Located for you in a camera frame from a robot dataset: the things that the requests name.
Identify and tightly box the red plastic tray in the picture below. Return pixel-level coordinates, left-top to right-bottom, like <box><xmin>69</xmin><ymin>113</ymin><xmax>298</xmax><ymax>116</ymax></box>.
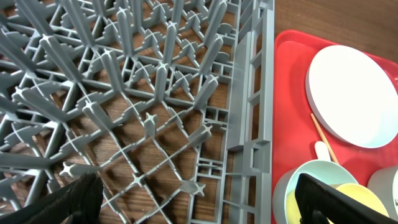
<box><xmin>271</xmin><ymin>29</ymin><xmax>398</xmax><ymax>224</ymax></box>

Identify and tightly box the wooden chopstick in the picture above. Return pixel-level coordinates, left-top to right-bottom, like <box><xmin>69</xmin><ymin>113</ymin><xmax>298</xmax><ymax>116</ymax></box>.
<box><xmin>310</xmin><ymin>113</ymin><xmax>339</xmax><ymax>164</ymax></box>

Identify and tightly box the light green rice bowl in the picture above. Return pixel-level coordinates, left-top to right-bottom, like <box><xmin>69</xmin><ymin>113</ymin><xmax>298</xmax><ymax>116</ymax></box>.
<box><xmin>367</xmin><ymin>166</ymin><xmax>397</xmax><ymax>221</ymax></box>

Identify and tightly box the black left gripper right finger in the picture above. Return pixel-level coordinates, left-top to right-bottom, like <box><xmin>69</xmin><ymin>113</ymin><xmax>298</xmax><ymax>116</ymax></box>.
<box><xmin>295</xmin><ymin>173</ymin><xmax>397</xmax><ymax>224</ymax></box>

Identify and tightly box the white plastic fork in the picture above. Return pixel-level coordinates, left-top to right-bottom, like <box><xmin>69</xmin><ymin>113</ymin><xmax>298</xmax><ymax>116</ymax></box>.
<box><xmin>314</xmin><ymin>141</ymin><xmax>331</xmax><ymax>161</ymax></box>

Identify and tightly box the yellow cup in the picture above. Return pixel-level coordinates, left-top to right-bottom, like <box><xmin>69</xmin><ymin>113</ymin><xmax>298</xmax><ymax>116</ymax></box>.
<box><xmin>286</xmin><ymin>183</ymin><xmax>389</xmax><ymax>224</ymax></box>

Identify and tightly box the small light blue saucer bowl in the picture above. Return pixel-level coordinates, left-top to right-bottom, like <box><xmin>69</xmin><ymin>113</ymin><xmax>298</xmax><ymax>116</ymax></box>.
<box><xmin>272</xmin><ymin>159</ymin><xmax>358</xmax><ymax>223</ymax></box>

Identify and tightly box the grey dishwasher rack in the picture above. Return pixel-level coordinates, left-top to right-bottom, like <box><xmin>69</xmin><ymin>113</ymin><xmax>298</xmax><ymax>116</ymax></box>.
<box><xmin>1</xmin><ymin>0</ymin><xmax>275</xmax><ymax>223</ymax></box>

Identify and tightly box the large light blue plate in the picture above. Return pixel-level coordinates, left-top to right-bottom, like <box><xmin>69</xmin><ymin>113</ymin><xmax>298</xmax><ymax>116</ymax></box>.
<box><xmin>305</xmin><ymin>45</ymin><xmax>397</xmax><ymax>149</ymax></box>

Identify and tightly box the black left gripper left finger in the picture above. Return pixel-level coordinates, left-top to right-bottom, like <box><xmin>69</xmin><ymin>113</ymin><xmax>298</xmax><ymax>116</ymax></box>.
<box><xmin>1</xmin><ymin>173</ymin><xmax>103</xmax><ymax>224</ymax></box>

